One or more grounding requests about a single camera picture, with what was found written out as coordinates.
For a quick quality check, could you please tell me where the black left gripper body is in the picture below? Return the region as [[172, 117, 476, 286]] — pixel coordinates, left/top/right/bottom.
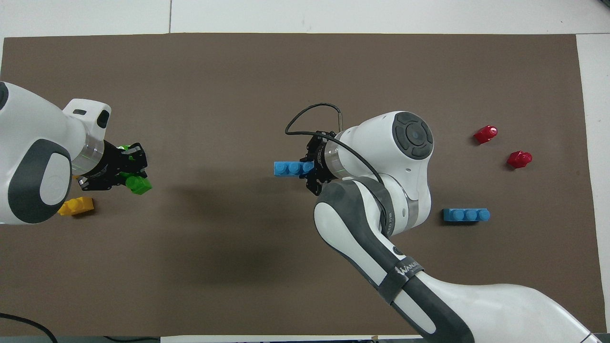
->
[[79, 141, 133, 192]]

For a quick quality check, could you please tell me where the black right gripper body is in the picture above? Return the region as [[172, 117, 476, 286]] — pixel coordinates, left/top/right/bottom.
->
[[305, 130, 338, 196]]

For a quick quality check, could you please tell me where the blue three-stud toy brick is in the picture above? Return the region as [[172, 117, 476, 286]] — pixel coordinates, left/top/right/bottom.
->
[[274, 161, 315, 178], [443, 208, 491, 223]]

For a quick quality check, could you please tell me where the brown table mat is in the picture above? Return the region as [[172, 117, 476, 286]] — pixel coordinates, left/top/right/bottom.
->
[[0, 32, 608, 337]]

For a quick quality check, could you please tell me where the red one-stud toy brick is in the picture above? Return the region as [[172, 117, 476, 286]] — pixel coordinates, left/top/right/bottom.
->
[[473, 125, 498, 145], [506, 151, 533, 170]]

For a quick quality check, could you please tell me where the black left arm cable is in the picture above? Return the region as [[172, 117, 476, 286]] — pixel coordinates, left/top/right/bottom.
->
[[0, 313, 59, 343]]

